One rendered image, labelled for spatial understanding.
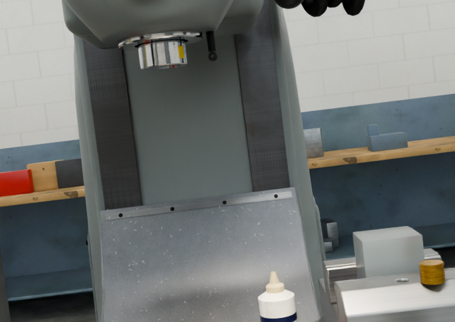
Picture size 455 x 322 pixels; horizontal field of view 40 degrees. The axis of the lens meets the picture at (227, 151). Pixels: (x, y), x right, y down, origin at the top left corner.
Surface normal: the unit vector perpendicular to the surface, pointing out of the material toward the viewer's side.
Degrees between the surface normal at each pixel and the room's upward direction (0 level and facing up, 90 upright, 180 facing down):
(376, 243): 90
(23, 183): 90
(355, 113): 90
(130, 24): 149
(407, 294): 40
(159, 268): 64
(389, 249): 90
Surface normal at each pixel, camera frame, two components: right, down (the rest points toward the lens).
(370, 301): -0.10, -0.72
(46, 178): 0.17, 0.04
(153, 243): -0.04, -0.38
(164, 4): 0.15, 0.45
